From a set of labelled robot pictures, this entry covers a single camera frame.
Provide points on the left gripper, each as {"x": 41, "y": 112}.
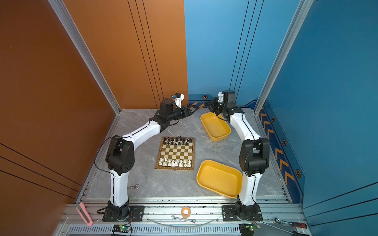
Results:
{"x": 188, "y": 110}

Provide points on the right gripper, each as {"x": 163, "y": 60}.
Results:
{"x": 212, "y": 104}

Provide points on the yellow tray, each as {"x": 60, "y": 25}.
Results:
{"x": 216, "y": 128}
{"x": 220, "y": 179}

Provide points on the wooden chess board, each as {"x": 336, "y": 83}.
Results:
{"x": 176, "y": 153}

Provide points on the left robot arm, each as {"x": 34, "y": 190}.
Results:
{"x": 120, "y": 157}

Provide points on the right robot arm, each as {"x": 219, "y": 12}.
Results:
{"x": 253, "y": 156}

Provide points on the green circuit board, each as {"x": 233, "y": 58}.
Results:
{"x": 122, "y": 230}

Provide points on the silver wrench on table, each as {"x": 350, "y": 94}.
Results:
{"x": 136, "y": 187}

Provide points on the orange tape roll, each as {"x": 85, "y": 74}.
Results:
{"x": 185, "y": 212}

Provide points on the pink tool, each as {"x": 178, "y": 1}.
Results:
{"x": 81, "y": 209}

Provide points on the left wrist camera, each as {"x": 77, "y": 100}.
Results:
{"x": 178, "y": 98}

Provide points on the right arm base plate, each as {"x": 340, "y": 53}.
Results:
{"x": 231, "y": 213}

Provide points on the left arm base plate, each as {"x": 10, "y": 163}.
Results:
{"x": 135, "y": 214}

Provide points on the silver wrench on rail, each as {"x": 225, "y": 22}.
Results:
{"x": 183, "y": 219}

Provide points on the red handled ratchet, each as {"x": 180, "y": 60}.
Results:
{"x": 294, "y": 224}

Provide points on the aluminium corner post right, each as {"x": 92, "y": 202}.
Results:
{"x": 290, "y": 36}

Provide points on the aluminium corner post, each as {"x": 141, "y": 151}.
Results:
{"x": 77, "y": 39}
{"x": 290, "y": 36}

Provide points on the aluminium corner post left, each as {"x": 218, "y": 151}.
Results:
{"x": 77, "y": 39}

